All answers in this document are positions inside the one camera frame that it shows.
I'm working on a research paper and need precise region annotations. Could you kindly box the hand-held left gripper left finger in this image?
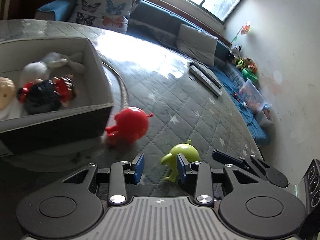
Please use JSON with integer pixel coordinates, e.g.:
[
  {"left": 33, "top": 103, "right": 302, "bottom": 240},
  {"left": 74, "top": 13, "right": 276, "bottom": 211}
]
[{"left": 61, "top": 152, "right": 145, "bottom": 204}]

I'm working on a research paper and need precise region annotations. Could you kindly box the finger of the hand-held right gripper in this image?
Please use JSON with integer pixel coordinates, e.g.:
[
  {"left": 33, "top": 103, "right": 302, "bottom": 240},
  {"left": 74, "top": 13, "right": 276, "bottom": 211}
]
[{"left": 212, "top": 149, "right": 272, "bottom": 178}]

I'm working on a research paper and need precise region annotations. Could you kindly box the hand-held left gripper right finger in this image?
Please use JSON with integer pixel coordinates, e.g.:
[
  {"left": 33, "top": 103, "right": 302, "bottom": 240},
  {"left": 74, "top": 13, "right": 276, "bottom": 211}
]
[{"left": 176, "top": 153, "right": 263, "bottom": 205}]

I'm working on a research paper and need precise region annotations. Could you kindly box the green round toy figure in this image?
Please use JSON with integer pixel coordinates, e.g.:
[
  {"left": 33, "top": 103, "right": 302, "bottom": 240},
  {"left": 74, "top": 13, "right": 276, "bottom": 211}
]
[{"left": 160, "top": 139, "right": 200, "bottom": 182}]

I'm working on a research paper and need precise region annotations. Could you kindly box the red round toy figure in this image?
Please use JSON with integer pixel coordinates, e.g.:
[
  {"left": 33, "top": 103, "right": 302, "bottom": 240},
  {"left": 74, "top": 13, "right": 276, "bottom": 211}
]
[{"left": 105, "top": 106, "right": 154, "bottom": 146}]

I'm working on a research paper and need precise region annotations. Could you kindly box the grey cardboard box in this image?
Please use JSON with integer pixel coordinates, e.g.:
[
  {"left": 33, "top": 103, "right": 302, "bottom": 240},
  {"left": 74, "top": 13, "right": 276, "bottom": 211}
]
[{"left": 0, "top": 37, "right": 115, "bottom": 157}]

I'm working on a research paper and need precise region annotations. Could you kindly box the black-haired red doll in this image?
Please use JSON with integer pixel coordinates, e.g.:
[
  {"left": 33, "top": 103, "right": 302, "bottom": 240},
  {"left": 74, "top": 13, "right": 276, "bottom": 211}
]
[{"left": 16, "top": 74, "right": 78, "bottom": 116}]

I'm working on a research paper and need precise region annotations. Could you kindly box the white plush toy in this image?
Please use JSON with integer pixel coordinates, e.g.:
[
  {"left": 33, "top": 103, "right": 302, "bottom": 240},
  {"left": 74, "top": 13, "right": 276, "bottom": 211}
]
[{"left": 19, "top": 52, "right": 86, "bottom": 86}]

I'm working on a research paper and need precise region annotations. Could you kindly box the beige-headed doll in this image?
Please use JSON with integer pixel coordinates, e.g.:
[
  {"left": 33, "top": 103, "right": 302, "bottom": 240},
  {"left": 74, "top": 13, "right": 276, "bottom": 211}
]
[{"left": 0, "top": 77, "right": 28, "bottom": 121}]

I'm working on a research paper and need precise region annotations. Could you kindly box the grey quilted desktop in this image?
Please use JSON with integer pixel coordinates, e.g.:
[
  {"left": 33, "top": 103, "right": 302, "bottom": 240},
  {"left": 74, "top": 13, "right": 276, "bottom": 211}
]
[{"left": 0, "top": 18, "right": 266, "bottom": 205}]

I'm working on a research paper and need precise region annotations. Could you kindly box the clear plastic toy bin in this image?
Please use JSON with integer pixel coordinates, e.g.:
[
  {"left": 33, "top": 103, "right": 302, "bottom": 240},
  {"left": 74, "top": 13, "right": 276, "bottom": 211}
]
[{"left": 238, "top": 78, "right": 273, "bottom": 127}]

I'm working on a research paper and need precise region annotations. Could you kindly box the black remote control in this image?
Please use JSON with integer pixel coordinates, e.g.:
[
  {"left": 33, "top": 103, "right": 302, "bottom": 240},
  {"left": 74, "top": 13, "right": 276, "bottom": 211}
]
[
  {"left": 188, "top": 66, "right": 222, "bottom": 97},
  {"left": 190, "top": 62, "right": 223, "bottom": 90}
]

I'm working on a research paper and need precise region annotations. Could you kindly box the green plastic bowl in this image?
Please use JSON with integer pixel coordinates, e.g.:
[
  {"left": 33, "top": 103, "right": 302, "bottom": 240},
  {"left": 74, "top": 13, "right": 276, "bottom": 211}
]
[{"left": 242, "top": 68, "right": 258, "bottom": 81}]

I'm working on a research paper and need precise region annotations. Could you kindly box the pile of plush toys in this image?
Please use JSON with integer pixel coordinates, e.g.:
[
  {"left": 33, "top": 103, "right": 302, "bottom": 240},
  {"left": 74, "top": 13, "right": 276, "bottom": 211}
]
[{"left": 235, "top": 57, "right": 259, "bottom": 71}]

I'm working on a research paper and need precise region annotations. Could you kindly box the panda plush toy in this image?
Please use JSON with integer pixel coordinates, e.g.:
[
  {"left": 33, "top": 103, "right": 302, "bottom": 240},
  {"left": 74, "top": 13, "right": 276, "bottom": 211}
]
[{"left": 226, "top": 45, "right": 243, "bottom": 59}]

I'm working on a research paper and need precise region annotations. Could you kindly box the plain grey pillow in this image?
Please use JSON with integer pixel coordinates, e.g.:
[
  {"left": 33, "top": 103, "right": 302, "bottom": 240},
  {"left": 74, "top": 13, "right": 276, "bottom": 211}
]
[{"left": 176, "top": 23, "right": 218, "bottom": 67}]

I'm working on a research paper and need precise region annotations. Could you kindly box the colourful pinwheel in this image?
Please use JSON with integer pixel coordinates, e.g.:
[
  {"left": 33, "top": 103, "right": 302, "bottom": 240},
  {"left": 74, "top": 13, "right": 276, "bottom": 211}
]
[{"left": 235, "top": 22, "right": 252, "bottom": 43}]

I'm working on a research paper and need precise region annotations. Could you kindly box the blue sofa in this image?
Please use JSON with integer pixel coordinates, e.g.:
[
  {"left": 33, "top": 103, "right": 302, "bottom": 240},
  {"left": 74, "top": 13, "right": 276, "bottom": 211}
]
[{"left": 34, "top": 0, "right": 272, "bottom": 146}]

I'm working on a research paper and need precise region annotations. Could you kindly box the butterfly print pillow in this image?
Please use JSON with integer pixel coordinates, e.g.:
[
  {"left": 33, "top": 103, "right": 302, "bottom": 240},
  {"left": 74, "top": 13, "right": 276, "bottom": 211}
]
[{"left": 68, "top": 0, "right": 142, "bottom": 34}]

